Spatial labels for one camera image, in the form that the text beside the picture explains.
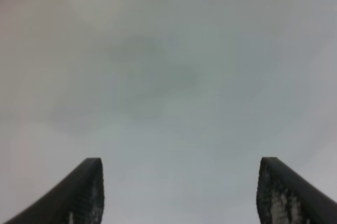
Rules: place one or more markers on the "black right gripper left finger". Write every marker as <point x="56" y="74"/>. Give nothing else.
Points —
<point x="78" y="198"/>

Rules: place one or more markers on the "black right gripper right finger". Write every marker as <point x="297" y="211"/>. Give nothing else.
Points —
<point x="283" y="196"/>

